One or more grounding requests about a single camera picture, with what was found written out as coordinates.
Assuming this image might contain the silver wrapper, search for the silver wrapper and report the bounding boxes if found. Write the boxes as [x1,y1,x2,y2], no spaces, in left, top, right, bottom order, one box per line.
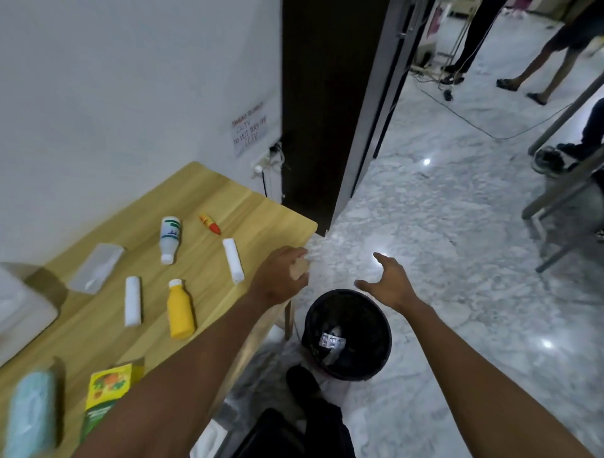
[320,329,346,353]

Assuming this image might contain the black trash bin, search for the black trash bin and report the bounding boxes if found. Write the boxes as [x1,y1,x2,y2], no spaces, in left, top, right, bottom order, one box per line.
[303,289,393,382]

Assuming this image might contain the yellow bottle white cap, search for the yellow bottle white cap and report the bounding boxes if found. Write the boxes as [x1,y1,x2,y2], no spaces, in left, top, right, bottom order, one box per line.
[167,278,196,340]

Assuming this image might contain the white packet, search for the white packet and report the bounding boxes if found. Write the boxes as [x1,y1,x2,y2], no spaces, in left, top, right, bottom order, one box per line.
[190,421,228,458]

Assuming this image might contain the white tube box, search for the white tube box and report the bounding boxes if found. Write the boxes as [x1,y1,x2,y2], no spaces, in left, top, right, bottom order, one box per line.
[222,238,245,285]
[124,276,143,328]

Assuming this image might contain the light blue packet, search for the light blue packet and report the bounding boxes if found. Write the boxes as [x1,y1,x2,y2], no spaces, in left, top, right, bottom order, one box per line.
[4,370,58,458]

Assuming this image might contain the white plastic basin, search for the white plastic basin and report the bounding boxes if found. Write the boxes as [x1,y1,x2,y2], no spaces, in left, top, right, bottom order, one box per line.
[0,263,60,368]

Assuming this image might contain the person's left hand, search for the person's left hand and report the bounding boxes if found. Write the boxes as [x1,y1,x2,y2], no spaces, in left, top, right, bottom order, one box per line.
[247,245,312,308]

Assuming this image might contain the yellow green carton box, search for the yellow green carton box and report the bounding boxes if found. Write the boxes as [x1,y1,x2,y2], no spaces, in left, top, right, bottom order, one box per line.
[79,363,145,444]

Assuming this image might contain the person's right forearm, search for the person's right forearm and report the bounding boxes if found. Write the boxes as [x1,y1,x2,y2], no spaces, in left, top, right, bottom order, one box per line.
[402,301,596,458]

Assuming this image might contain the clear plastic packet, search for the clear plastic packet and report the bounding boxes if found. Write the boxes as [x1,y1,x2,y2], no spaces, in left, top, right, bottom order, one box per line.
[68,243,125,296]

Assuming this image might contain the grey sneaker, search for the grey sneaker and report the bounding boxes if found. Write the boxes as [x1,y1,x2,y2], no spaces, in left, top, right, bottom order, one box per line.
[530,146,567,178]

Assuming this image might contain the person's black trousers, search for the person's black trousers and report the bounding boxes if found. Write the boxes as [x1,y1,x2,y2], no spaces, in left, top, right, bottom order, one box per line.
[230,398,357,458]

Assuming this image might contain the dark wooden door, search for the dark wooden door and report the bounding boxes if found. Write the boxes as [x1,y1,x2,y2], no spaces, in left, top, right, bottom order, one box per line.
[281,0,437,237]

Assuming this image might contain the white bottle green label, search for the white bottle green label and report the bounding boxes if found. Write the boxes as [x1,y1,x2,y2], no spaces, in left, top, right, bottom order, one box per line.
[159,216,183,266]

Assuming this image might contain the white wall socket with plugs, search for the white wall socket with plugs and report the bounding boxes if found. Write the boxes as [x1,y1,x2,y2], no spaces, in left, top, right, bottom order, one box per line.
[252,142,287,179]

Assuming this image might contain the person's left forearm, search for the person's left forearm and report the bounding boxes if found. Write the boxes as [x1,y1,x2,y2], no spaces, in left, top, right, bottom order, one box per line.
[71,290,279,458]

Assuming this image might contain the person's black shoe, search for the person's black shoe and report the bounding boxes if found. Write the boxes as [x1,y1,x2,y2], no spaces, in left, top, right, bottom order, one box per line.
[285,364,324,407]

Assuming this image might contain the grey metal table frame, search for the grey metal table frame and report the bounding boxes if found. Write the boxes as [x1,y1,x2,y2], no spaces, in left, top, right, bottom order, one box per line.
[521,71,604,274]

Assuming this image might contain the black floor cable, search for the black floor cable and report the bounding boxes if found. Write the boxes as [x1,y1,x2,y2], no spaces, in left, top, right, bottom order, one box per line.
[414,79,575,141]

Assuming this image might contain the white paper wall notice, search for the white paper wall notice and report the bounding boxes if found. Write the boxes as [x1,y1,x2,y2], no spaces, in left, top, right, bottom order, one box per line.
[231,100,270,159]

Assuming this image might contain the person's right hand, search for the person's right hand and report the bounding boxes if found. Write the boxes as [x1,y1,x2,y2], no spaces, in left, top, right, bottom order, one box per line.
[354,252,422,313]

